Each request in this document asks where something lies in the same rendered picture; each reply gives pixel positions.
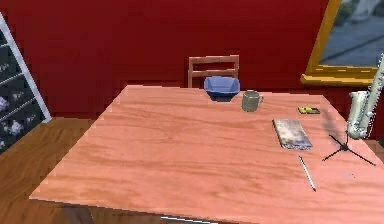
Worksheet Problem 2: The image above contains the white pencil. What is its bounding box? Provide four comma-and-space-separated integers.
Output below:
298, 155, 317, 193

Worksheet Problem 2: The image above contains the yellow framed window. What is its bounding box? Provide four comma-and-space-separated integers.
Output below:
300, 0, 384, 87

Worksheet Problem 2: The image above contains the white framed dark shelf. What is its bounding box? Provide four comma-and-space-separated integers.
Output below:
0, 12, 53, 155

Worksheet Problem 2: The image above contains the grey-green mug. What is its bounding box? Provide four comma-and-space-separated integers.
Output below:
241, 89, 265, 113

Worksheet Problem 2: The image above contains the pink wooden table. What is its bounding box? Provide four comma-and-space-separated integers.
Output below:
29, 84, 384, 224

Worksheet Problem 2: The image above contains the grey worn book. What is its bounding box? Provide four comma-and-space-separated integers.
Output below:
272, 118, 314, 151

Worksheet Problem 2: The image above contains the blue square bowl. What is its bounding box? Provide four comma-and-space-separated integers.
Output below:
203, 76, 241, 103

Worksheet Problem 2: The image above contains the pale saxophone on black stand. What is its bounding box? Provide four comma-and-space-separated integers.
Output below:
321, 53, 384, 167

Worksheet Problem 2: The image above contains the wooden slatted chair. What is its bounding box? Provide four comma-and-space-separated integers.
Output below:
187, 54, 240, 89

